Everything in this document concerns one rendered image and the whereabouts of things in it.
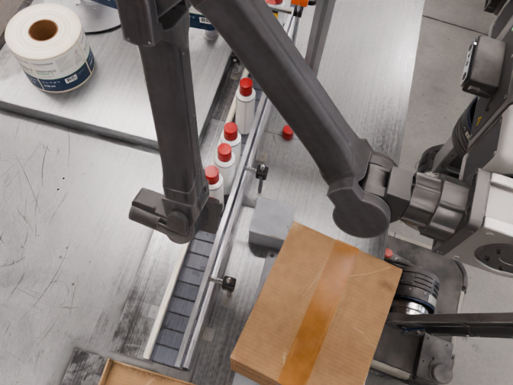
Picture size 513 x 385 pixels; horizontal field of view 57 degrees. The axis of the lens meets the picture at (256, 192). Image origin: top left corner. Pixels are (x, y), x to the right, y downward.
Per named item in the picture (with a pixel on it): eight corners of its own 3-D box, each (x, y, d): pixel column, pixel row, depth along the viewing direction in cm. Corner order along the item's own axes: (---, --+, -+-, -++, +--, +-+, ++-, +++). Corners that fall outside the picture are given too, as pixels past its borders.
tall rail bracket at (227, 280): (209, 284, 120) (205, 266, 105) (236, 292, 120) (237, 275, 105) (205, 296, 119) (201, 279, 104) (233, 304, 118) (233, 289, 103)
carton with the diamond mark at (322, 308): (282, 257, 122) (294, 219, 97) (368, 298, 119) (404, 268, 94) (230, 369, 110) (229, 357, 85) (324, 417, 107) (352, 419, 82)
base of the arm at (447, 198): (440, 257, 67) (481, 228, 56) (386, 237, 68) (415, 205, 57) (451, 205, 70) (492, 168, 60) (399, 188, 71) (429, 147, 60)
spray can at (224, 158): (219, 176, 128) (217, 136, 109) (237, 181, 127) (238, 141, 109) (213, 192, 126) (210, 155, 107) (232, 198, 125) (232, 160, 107)
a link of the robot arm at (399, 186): (421, 205, 60) (425, 176, 63) (345, 179, 61) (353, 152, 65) (395, 244, 67) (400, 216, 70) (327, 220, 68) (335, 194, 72)
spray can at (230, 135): (224, 157, 130) (223, 115, 112) (242, 162, 130) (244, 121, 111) (219, 173, 128) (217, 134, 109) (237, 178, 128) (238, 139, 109)
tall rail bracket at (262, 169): (240, 182, 133) (242, 154, 118) (266, 189, 132) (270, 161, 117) (237, 192, 131) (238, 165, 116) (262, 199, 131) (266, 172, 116)
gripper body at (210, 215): (176, 189, 97) (164, 198, 90) (224, 202, 96) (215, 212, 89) (171, 219, 98) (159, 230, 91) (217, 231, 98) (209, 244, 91)
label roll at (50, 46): (46, 33, 146) (27, -5, 133) (105, 50, 144) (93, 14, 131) (13, 82, 138) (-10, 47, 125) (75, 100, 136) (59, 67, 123)
